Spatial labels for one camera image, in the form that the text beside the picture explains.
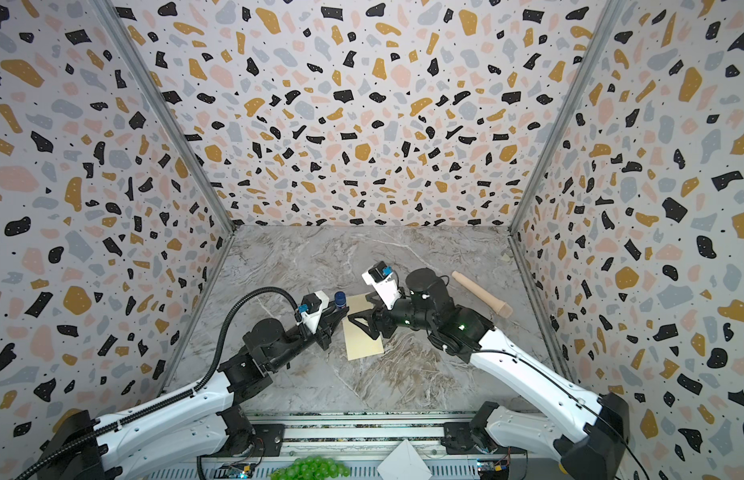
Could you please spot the small circuit board right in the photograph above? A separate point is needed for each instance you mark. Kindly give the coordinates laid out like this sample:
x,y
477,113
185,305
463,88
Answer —
x,y
493,469

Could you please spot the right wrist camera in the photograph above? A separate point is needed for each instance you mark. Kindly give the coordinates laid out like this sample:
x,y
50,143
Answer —
x,y
383,279

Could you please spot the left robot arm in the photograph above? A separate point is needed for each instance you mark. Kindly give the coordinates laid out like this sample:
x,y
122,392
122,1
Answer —
x,y
188,422

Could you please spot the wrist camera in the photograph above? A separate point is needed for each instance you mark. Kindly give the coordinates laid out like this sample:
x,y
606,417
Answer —
x,y
311,309
383,279

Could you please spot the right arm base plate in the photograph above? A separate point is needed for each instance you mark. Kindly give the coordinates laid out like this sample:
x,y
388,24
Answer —
x,y
458,439

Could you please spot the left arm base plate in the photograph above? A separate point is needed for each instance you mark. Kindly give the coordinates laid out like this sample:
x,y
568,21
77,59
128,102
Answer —
x,y
263,440

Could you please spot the green grape bunch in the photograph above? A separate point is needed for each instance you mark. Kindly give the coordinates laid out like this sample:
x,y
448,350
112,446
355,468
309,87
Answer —
x,y
312,468

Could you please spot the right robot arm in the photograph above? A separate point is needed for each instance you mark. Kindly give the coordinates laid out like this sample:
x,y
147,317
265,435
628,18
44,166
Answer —
x,y
586,432

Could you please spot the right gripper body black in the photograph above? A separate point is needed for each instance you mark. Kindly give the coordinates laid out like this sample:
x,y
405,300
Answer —
x,y
378,318

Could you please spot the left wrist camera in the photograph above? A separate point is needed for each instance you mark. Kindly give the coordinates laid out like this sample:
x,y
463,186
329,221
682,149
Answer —
x,y
311,309

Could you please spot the left aluminium corner post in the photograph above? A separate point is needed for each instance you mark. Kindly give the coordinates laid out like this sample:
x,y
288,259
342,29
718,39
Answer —
x,y
108,16

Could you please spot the right aluminium corner post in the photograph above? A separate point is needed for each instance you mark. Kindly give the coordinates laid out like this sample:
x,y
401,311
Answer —
x,y
603,27

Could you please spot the wooden stamp handle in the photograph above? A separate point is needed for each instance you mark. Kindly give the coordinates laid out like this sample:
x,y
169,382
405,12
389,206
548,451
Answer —
x,y
499,307

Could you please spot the small circuit board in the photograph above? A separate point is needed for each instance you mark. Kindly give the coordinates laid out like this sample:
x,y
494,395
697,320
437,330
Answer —
x,y
237,470
493,469

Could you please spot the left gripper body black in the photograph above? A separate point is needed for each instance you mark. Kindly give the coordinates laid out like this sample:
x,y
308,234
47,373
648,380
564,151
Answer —
x,y
321,334

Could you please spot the aluminium corner post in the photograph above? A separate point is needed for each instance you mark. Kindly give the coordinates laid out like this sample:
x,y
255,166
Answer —
x,y
108,16
603,27

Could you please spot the cream yellow envelope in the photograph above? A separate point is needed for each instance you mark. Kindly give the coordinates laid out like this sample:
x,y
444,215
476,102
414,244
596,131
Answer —
x,y
358,344

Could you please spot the small circuit board left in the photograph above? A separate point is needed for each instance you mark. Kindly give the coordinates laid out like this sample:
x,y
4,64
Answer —
x,y
237,470

